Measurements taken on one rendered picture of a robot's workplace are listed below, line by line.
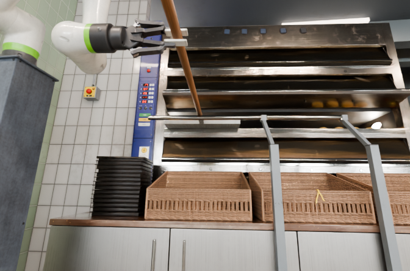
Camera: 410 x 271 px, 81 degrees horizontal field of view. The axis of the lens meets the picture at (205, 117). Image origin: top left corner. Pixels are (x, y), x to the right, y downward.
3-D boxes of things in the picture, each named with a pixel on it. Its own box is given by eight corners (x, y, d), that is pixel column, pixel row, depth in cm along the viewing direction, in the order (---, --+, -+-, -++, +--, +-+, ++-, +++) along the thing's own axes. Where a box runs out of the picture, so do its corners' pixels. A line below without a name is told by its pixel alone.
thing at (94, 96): (87, 101, 197) (89, 89, 200) (99, 101, 197) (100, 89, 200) (82, 97, 190) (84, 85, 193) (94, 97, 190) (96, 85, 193)
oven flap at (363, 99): (161, 94, 179) (166, 108, 197) (412, 93, 170) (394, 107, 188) (162, 91, 181) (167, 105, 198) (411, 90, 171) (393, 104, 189)
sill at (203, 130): (165, 135, 192) (165, 130, 193) (399, 135, 183) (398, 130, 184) (163, 133, 186) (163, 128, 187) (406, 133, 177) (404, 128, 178)
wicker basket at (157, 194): (163, 210, 169) (165, 170, 177) (244, 212, 165) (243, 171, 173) (141, 219, 122) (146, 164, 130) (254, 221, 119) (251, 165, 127)
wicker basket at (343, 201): (248, 212, 165) (247, 171, 173) (332, 213, 163) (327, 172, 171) (261, 221, 119) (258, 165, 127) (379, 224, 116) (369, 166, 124)
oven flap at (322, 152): (162, 161, 180) (165, 138, 191) (412, 163, 170) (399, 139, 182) (161, 159, 176) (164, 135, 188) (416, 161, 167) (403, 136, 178)
